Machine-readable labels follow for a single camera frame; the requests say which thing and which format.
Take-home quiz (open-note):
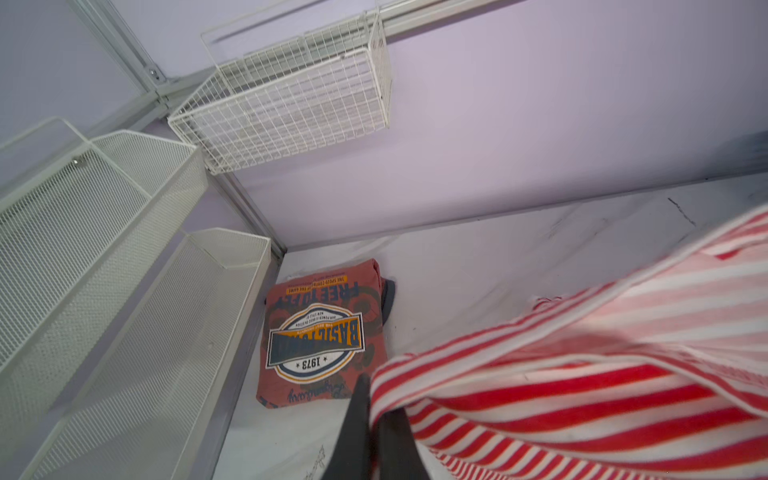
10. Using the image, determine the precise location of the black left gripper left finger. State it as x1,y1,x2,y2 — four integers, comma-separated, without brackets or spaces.
322,374,371,480

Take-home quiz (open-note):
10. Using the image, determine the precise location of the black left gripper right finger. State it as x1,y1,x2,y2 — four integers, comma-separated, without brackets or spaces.
377,408,430,480

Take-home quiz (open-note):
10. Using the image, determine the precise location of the red white striped tank top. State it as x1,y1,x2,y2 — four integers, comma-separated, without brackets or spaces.
370,207,767,479

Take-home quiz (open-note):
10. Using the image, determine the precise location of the folded red graphic tank top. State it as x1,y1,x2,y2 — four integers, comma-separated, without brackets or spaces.
256,259,394,409

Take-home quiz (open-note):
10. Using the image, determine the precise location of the white mesh wall shelf lower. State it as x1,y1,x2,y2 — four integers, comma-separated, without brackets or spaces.
23,228,271,479

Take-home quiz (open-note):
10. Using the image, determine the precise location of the white mesh wall shelf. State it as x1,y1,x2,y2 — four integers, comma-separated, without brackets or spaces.
23,228,271,479
1,130,207,449

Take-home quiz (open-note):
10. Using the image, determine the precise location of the white mesh wall shelf upper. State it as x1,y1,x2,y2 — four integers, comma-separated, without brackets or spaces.
1,130,207,449

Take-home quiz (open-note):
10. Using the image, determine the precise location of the white wire wall basket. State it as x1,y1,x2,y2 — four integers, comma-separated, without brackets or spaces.
168,9,393,175

